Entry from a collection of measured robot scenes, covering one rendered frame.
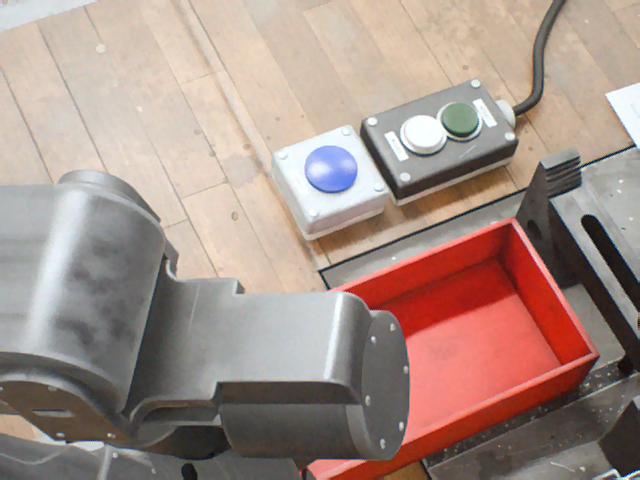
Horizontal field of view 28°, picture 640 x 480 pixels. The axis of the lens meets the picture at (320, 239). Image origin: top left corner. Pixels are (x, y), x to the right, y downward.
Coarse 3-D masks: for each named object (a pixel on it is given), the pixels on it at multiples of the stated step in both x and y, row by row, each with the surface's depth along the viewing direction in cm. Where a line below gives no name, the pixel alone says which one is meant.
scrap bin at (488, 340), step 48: (480, 240) 91; (528, 240) 90; (336, 288) 87; (384, 288) 90; (432, 288) 94; (480, 288) 94; (528, 288) 92; (432, 336) 92; (480, 336) 92; (528, 336) 93; (576, 336) 88; (432, 384) 90; (480, 384) 91; (528, 384) 85; (576, 384) 90; (432, 432) 83; (480, 432) 89
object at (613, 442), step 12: (624, 420) 85; (636, 420) 83; (612, 432) 87; (624, 432) 85; (636, 432) 84; (600, 444) 89; (612, 444) 88; (624, 444) 86; (636, 444) 84; (612, 456) 88; (624, 456) 87; (636, 456) 85; (624, 468) 87; (636, 468) 86
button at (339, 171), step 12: (312, 156) 95; (324, 156) 95; (336, 156) 95; (348, 156) 95; (312, 168) 94; (324, 168) 94; (336, 168) 94; (348, 168) 95; (312, 180) 94; (324, 180) 94; (336, 180) 94; (348, 180) 94; (336, 192) 94
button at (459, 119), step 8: (456, 104) 98; (464, 104) 98; (448, 112) 98; (456, 112) 98; (464, 112) 98; (472, 112) 98; (448, 120) 97; (456, 120) 97; (464, 120) 97; (472, 120) 97; (448, 128) 97; (456, 128) 97; (464, 128) 97; (472, 128) 97; (456, 136) 97; (464, 136) 97
